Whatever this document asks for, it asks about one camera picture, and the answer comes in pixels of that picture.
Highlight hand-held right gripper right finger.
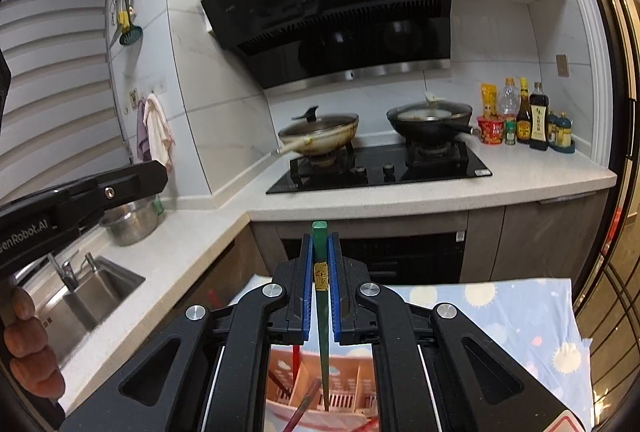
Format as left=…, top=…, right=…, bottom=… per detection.
left=326, top=233, right=568, bottom=432

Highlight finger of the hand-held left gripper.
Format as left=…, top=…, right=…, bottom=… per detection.
left=55, top=160, right=169, bottom=233

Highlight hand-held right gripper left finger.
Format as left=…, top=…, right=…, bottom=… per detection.
left=60, top=233, right=317, bottom=432

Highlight green chopstick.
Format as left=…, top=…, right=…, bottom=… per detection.
left=311, top=221, right=333, bottom=412

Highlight pink perforated utensil holder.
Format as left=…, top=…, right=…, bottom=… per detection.
left=267, top=344, right=383, bottom=432

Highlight dark brown chopstick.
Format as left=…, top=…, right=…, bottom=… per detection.
left=282, top=379, right=321, bottom=432

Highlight person's left hand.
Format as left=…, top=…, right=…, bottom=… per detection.
left=0, top=286, right=67, bottom=399

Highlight stainless steel bowl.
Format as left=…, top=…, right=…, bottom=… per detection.
left=98, top=199, right=161, bottom=247

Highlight purple hanging towel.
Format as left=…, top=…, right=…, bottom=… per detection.
left=136, top=98, right=152, bottom=163

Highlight chrome faucet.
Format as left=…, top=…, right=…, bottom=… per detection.
left=47, top=253, right=101, bottom=293

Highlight white hanging towel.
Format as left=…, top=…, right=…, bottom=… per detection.
left=143, top=92, right=176, bottom=173

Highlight built-in black oven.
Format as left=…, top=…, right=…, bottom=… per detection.
left=277, top=229, right=468, bottom=285

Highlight stainless steel sink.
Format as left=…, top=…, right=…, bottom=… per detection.
left=15, top=254, right=146, bottom=363

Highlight white window blind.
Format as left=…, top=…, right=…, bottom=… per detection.
left=0, top=0, right=131, bottom=207

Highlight black gas stove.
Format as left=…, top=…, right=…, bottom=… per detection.
left=265, top=143, right=493, bottom=196

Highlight green skimmer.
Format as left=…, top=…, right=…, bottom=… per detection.
left=119, top=0, right=143, bottom=46

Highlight beige wok with lid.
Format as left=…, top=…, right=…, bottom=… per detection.
left=272, top=106, right=361, bottom=157

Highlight blue planet print tablecloth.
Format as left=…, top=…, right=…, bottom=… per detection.
left=227, top=274, right=593, bottom=432

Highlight black wok with lid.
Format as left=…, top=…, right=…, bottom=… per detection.
left=386, top=92, right=480, bottom=143

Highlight white kitchen counter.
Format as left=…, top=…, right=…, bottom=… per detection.
left=20, top=147, right=618, bottom=413

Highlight red instant noodle cup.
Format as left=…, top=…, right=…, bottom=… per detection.
left=476, top=114, right=507, bottom=146

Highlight yellow seasoning packet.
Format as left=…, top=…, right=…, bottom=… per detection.
left=481, top=83, right=499, bottom=117

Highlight yellow label sauce bottle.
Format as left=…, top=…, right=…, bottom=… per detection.
left=515, top=78, right=533, bottom=144

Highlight clear plastic bottle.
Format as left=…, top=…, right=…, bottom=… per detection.
left=498, top=78, right=518, bottom=120

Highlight dark soy sauce bottle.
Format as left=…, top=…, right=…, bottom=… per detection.
left=529, top=82, right=551, bottom=151

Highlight black range hood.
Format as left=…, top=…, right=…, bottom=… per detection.
left=201, top=0, right=455, bottom=90

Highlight small bottles on blue tray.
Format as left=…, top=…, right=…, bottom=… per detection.
left=546, top=111, right=576, bottom=155

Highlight glass sliding door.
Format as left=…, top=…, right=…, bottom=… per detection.
left=565, top=0, right=640, bottom=432

